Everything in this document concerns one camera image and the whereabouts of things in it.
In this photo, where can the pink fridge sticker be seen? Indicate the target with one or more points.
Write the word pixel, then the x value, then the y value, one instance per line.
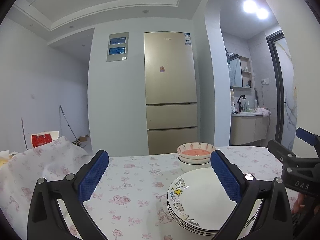
pixel 162 69

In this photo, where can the small cardboard box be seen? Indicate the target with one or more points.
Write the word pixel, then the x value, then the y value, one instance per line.
pixel 83 138

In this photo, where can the person's right hand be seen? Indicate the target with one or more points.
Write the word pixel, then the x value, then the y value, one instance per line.
pixel 300 205

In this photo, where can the black door frame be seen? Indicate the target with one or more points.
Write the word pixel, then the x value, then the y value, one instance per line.
pixel 275 80

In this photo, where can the black faucet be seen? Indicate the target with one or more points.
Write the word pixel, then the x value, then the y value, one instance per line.
pixel 240 103

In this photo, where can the beige refrigerator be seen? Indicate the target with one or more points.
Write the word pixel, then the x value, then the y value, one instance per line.
pixel 170 92

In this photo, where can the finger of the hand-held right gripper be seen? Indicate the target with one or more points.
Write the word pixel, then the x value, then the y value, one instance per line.
pixel 306 135
pixel 280 152

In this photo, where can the bathroom mirror cabinet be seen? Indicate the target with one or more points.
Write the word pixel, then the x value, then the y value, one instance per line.
pixel 235 70

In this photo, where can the beige bathroom vanity cabinet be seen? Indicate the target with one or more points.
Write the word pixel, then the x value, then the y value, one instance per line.
pixel 245 130

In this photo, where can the white wall socket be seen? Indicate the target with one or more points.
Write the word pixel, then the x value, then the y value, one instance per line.
pixel 265 81

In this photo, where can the beige wall shelf niche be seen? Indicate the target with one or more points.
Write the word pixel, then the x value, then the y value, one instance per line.
pixel 247 72

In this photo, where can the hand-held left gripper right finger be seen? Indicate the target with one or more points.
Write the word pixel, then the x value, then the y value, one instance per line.
pixel 225 180

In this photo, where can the pale green bottle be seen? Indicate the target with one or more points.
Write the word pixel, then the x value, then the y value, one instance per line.
pixel 248 106

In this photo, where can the grey wall electrical panel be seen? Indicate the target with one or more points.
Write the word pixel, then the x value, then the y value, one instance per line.
pixel 117 47

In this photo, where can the long metal pole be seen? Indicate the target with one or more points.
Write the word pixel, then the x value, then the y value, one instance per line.
pixel 67 122

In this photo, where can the bright ceiling light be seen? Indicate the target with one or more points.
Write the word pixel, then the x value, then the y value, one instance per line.
pixel 255 9

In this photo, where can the red and white box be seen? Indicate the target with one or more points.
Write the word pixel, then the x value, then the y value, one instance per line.
pixel 41 140

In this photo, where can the plain white plate black rim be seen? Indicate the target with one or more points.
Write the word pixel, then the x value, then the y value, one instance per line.
pixel 178 223

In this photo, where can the yellow cushion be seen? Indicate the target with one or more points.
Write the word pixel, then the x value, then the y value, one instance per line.
pixel 3 162

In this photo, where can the pink towel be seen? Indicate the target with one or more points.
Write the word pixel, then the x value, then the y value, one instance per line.
pixel 261 111

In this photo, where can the blue white fridge label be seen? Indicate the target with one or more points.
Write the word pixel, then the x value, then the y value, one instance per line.
pixel 188 38

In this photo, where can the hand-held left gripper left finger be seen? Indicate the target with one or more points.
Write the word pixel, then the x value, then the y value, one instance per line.
pixel 93 177

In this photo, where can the pink printed tablecloth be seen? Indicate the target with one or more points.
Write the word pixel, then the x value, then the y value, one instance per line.
pixel 137 180

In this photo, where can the white plush doll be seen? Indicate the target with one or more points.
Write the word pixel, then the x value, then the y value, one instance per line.
pixel 232 100

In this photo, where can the white bowl with black rim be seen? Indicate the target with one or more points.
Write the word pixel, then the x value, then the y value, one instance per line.
pixel 195 168

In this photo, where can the thin metal pole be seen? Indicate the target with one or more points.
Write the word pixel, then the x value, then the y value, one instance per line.
pixel 24 135

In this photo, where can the pink strawberry bowl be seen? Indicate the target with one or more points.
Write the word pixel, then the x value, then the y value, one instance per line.
pixel 196 153
pixel 182 160

